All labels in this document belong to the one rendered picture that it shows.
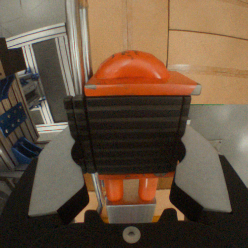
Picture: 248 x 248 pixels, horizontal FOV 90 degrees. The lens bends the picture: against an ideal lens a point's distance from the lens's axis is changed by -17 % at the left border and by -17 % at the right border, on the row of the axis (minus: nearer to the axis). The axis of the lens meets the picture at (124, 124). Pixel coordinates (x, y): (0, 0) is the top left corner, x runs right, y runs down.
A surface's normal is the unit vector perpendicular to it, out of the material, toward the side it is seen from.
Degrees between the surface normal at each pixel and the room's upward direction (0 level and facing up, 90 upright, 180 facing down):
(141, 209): 0
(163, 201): 1
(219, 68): 0
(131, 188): 90
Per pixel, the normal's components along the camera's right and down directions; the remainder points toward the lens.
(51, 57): 0.02, 0.49
